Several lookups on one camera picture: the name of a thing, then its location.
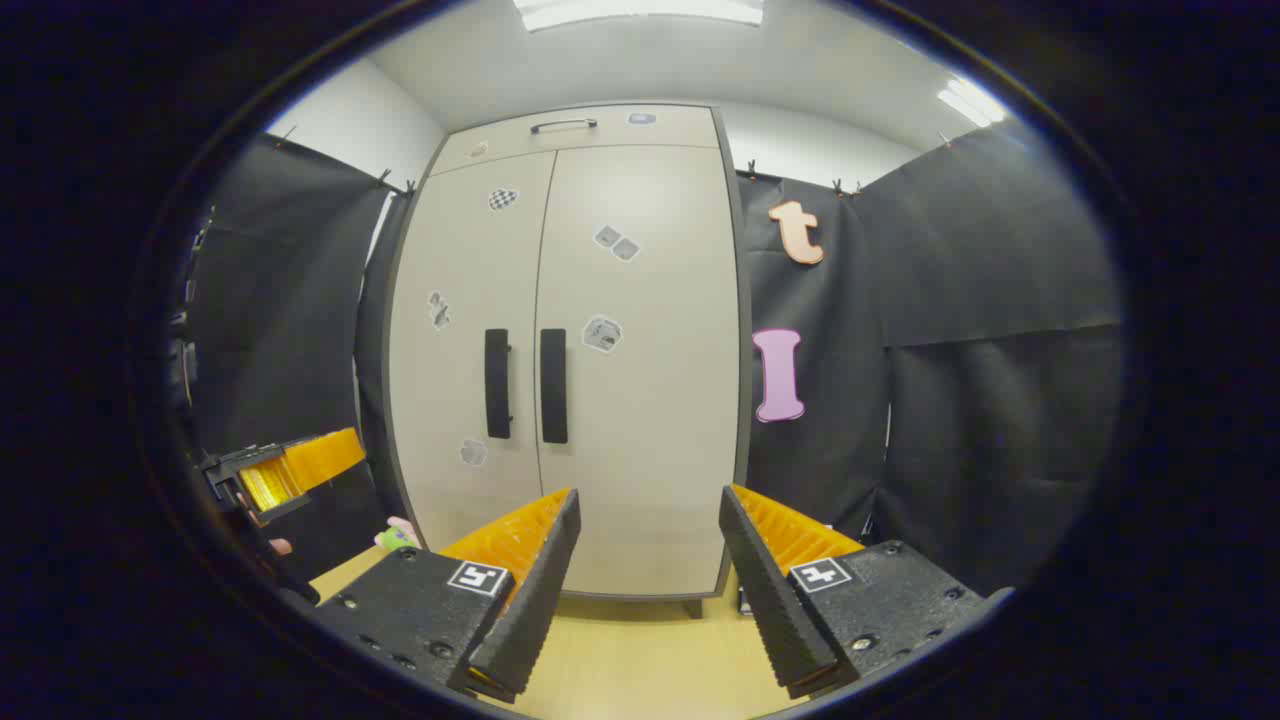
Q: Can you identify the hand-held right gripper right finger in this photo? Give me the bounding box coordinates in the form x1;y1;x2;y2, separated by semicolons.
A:
718;484;1013;701

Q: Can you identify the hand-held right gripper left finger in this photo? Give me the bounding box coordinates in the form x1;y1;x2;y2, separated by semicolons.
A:
312;487;583;705

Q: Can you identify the black door handle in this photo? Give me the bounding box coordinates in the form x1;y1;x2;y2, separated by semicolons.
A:
484;328;514;440
539;328;570;445

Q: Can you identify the grey cabinet door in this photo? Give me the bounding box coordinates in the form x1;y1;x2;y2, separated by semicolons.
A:
535;143;743;599
388;150;558;553

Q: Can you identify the grey double-door shoe cabinet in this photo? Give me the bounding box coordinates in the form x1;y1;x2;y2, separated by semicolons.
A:
385;100;753;619

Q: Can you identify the black backdrop cloth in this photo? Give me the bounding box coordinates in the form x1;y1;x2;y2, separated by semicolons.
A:
738;120;1127;598
185;133;417;583

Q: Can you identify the ceiling light panel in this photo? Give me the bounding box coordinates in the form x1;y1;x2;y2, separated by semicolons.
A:
513;0;766;32
937;78;1009;128

